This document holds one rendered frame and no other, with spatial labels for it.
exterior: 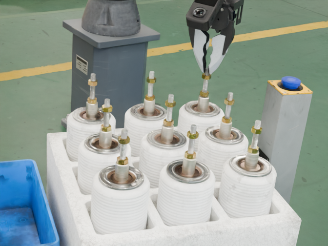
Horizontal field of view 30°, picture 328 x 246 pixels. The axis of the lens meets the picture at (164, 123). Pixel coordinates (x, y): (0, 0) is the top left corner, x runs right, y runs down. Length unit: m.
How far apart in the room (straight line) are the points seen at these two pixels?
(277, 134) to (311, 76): 1.02
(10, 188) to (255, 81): 1.09
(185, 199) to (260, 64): 1.37
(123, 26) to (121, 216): 0.65
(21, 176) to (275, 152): 0.54
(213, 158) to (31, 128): 0.70
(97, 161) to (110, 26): 0.52
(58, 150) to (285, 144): 0.47
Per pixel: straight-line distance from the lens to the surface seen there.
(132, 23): 1.54
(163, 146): 1.11
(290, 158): 1.35
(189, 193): 1.02
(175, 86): 2.04
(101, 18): 1.53
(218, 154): 1.16
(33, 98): 1.89
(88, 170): 1.10
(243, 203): 1.08
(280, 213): 1.12
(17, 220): 1.35
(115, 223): 1.01
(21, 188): 1.35
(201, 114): 1.25
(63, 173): 1.16
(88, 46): 1.54
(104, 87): 1.55
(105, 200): 0.99
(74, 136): 1.20
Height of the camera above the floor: 0.78
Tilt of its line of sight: 26 degrees down
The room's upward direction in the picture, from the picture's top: 6 degrees clockwise
